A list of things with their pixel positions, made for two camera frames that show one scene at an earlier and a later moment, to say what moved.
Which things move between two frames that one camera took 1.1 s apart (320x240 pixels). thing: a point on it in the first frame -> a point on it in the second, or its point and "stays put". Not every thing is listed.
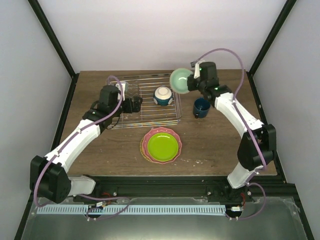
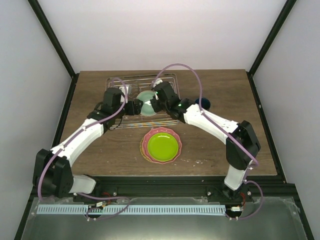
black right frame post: x=288 y=7 stays put
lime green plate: x=162 y=146 stays put
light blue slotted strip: x=131 y=209 stays put
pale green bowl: x=178 y=80 -> x=145 y=96
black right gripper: x=191 y=86 -> x=155 y=107
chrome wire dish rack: x=162 y=105 stays put
